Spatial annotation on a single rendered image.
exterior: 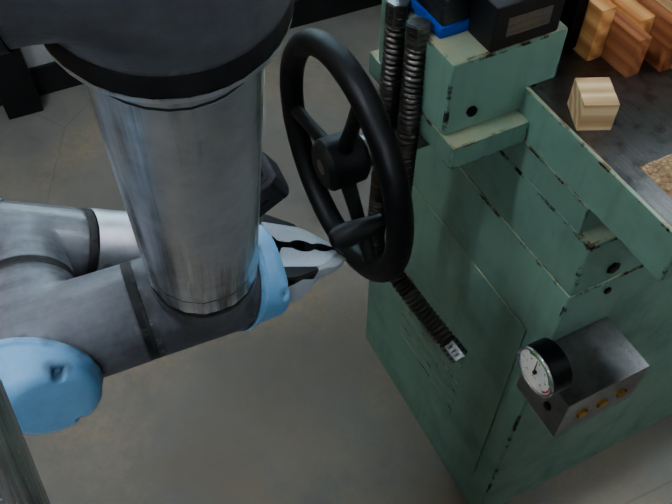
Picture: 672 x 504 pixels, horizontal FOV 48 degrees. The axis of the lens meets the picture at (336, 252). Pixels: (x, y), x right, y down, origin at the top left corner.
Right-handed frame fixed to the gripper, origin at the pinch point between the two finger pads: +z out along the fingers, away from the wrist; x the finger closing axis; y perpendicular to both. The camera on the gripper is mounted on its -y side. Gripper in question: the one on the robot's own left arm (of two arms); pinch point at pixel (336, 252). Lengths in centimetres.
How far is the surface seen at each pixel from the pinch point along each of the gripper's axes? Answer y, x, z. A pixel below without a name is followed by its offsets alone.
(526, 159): -12.6, -3.0, 20.1
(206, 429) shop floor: 77, -32, 24
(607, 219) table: -14.8, 9.4, 19.9
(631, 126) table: -22.1, 3.7, 22.1
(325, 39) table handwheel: -15.5, -13.8, -2.8
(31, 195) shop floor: 84, -110, 2
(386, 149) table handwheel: -11.9, -1.3, 0.1
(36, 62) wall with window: 68, -149, 5
